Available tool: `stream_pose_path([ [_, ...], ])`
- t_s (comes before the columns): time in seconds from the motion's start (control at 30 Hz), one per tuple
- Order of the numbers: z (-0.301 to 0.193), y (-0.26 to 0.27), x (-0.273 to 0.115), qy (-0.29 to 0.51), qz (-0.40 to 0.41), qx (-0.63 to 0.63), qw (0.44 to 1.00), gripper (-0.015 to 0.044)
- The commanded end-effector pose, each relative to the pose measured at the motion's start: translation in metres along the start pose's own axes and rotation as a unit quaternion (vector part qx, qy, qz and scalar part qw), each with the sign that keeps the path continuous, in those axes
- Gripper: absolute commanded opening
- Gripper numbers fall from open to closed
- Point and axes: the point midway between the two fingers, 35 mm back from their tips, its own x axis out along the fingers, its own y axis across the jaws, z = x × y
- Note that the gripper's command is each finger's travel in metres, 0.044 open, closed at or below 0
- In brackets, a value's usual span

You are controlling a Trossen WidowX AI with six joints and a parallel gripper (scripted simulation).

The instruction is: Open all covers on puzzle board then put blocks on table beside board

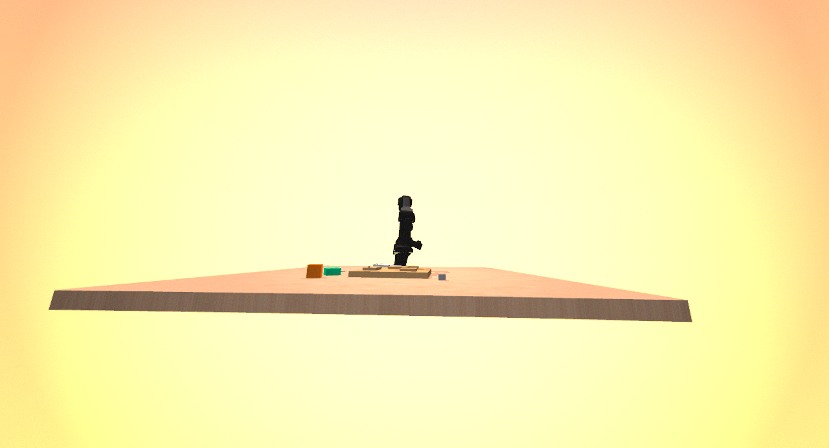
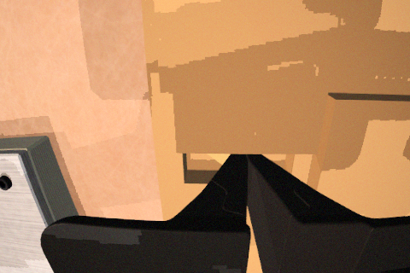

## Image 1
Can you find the orange block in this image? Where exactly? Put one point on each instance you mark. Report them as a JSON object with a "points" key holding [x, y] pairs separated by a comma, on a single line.
{"points": [[314, 271]]}

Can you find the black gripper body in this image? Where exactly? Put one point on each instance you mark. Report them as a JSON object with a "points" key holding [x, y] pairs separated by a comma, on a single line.
{"points": [[403, 244]]}

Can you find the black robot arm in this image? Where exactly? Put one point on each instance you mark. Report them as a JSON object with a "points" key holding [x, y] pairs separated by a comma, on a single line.
{"points": [[406, 218]]}

